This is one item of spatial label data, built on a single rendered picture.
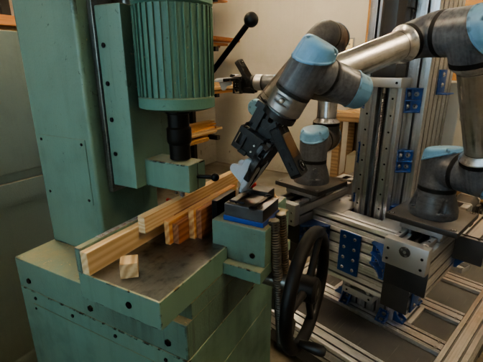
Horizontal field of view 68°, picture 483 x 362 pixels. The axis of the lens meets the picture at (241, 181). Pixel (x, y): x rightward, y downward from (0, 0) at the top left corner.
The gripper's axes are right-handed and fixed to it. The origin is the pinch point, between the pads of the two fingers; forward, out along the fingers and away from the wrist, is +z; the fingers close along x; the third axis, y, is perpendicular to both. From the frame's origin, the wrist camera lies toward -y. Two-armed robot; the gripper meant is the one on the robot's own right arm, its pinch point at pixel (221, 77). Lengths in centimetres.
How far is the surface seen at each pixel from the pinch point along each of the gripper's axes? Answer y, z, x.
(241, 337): 52, -67, -95
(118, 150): 1, -38, -98
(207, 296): 27, -68, -107
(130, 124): -6, -42, -97
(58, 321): 43, -27, -120
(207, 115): 87, 180, 212
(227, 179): 18, -50, -72
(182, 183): 9, -54, -95
